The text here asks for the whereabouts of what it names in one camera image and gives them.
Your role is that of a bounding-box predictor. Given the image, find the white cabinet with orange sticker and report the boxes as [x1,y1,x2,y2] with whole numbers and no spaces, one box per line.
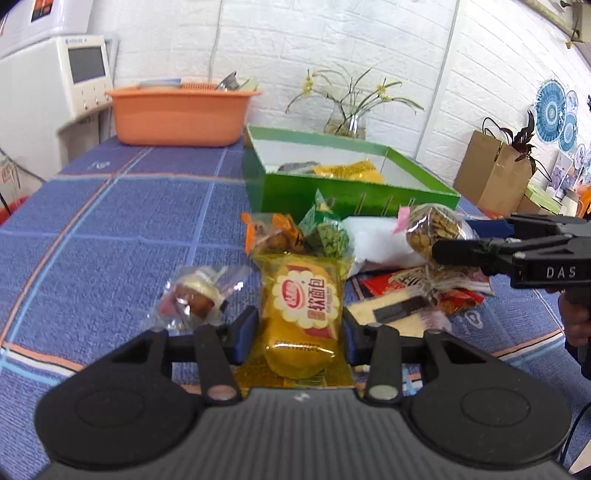
[0,0,94,58]

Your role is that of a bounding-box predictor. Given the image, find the glass vase with flowering plant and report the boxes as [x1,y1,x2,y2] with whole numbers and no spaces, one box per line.
[285,64,424,140]

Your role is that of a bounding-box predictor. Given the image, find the person's right hand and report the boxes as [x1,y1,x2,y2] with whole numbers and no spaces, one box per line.
[558,293,591,348]

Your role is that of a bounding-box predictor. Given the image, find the green cardboard box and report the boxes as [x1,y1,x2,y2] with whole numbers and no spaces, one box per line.
[241,124,462,223]

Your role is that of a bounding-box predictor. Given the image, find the yellow bread packet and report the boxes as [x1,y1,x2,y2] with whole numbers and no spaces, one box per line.
[252,253,357,389]

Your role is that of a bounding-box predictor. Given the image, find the brown paper bag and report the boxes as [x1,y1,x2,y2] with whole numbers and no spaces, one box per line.
[453,117,535,214]

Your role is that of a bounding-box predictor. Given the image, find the white plastic packet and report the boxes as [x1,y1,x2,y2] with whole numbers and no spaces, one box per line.
[344,216,435,278]

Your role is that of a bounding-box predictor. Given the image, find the green pea packet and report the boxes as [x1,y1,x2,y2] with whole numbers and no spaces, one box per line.
[298,189,352,259]

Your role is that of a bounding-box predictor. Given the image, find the purple leafed plant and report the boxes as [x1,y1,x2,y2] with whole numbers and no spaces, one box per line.
[503,110,554,183]

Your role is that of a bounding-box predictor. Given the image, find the orange snack packet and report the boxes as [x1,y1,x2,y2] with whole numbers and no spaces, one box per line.
[242,212,308,256]

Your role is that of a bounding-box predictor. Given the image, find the cream packet with black label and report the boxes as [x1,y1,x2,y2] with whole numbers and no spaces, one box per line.
[345,295,454,343]

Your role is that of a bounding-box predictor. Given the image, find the dark snack packet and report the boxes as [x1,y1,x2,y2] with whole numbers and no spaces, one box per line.
[276,161,320,175]

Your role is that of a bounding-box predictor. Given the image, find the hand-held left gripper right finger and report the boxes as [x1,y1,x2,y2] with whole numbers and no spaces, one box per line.
[342,308,485,402]

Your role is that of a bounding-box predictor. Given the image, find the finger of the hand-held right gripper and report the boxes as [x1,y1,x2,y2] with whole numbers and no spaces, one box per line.
[465,218,514,240]
[431,237,522,277]

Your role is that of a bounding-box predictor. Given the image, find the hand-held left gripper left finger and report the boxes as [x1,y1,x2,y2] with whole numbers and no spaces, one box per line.
[110,306,259,407]

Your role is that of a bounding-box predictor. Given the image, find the white appliance with screen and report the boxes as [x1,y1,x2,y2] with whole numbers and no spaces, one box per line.
[0,34,119,182]

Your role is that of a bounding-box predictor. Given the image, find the pale green box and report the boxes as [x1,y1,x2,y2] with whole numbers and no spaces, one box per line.
[516,184,565,216]

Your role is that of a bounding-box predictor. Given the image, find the blue patterned wall plates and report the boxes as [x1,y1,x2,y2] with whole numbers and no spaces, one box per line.
[533,78,581,154]

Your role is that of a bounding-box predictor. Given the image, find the clear cookie bag pink tie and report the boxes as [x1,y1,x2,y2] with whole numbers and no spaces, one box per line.
[398,204,479,267]

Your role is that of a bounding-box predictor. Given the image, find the clear packet with brown pastry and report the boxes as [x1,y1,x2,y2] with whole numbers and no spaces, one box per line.
[148,265,253,331]

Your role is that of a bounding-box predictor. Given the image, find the orange plastic basin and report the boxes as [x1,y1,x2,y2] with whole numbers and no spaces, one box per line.
[106,83,262,147]

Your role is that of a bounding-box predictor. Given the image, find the red snack packet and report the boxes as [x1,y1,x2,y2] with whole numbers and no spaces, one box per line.
[355,268,496,316]

